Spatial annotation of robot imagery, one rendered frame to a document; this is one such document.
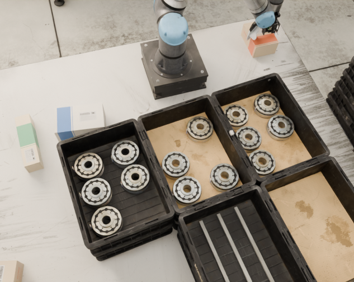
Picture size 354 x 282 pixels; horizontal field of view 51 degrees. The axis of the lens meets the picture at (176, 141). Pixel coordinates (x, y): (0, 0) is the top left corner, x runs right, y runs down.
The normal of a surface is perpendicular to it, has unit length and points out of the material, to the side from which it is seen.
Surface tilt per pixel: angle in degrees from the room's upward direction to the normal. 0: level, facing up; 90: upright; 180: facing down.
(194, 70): 2
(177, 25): 9
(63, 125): 0
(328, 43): 0
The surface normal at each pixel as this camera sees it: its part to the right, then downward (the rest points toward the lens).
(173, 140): 0.04, -0.48
